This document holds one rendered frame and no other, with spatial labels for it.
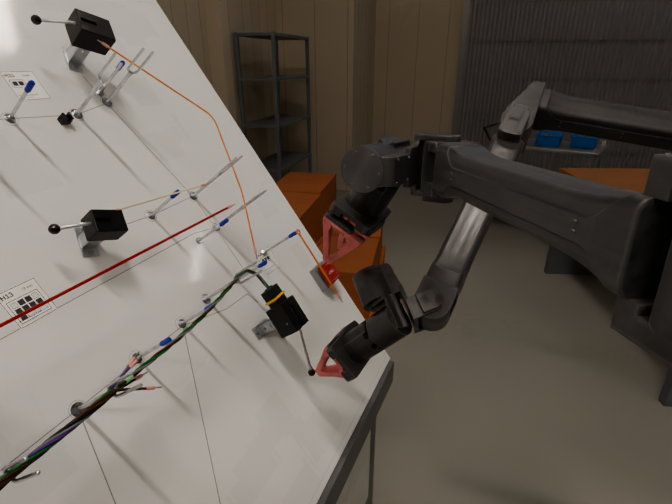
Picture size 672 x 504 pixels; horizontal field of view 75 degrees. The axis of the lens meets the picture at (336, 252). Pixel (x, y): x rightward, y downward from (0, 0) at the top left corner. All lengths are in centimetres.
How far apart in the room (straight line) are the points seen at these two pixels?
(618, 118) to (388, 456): 161
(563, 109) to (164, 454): 86
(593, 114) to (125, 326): 85
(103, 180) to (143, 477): 44
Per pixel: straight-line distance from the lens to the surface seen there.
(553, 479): 221
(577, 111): 94
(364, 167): 54
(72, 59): 93
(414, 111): 679
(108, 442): 66
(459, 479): 208
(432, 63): 673
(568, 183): 38
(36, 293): 68
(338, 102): 570
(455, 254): 74
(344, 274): 256
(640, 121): 96
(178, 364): 73
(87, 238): 68
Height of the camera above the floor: 156
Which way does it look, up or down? 23 degrees down
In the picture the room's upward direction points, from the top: straight up
